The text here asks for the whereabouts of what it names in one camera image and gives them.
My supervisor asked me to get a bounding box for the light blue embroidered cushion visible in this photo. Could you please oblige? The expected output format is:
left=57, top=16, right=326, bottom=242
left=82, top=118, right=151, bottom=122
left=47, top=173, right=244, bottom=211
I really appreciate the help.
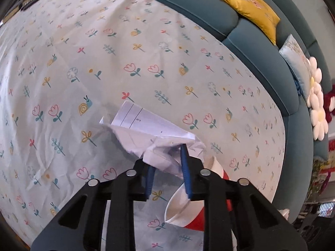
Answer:
left=279, top=34, right=313, bottom=102

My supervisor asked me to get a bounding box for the teal sectional sofa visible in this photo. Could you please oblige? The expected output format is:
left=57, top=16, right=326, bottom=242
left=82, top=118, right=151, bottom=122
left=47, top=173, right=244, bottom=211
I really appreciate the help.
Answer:
left=120, top=0, right=335, bottom=224

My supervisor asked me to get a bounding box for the potted green plant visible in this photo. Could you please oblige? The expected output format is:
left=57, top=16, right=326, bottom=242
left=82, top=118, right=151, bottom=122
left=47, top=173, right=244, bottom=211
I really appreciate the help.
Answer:
left=309, top=157, right=335, bottom=202

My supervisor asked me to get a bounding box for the white paper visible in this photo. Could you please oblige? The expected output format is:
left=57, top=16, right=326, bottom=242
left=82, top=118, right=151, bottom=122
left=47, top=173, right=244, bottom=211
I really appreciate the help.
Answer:
left=99, top=101, right=206, bottom=179

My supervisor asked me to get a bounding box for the red and white teddy bear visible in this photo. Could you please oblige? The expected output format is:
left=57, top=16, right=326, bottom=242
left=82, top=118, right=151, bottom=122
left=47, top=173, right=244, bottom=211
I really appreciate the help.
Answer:
left=323, top=85, right=335, bottom=123

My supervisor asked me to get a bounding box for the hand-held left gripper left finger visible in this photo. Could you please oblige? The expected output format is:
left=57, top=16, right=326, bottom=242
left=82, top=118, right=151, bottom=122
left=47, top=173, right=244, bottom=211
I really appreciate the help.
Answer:
left=30, top=159, right=157, bottom=251

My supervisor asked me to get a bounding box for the red and white paper cup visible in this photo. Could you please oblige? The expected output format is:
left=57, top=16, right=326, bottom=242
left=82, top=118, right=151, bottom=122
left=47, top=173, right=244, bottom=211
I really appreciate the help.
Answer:
left=164, top=155, right=234, bottom=232

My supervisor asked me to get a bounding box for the floral patterned tablecloth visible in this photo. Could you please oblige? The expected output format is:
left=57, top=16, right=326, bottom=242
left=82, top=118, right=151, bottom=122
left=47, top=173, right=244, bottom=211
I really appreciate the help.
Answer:
left=0, top=0, right=287, bottom=251

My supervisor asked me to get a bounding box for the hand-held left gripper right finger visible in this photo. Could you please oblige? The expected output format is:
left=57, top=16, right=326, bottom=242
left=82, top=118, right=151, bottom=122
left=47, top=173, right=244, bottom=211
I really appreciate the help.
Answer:
left=180, top=143, right=307, bottom=251

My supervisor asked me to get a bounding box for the yellow embroidered cushion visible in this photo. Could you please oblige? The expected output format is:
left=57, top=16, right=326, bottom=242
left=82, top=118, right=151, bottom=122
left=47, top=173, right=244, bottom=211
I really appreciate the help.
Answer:
left=222, top=0, right=280, bottom=46

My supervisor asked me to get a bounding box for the white flower shaped cushion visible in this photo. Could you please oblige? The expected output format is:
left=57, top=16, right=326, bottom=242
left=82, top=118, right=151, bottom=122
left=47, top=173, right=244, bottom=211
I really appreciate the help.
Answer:
left=310, top=91, right=329, bottom=141
left=307, top=57, right=323, bottom=105

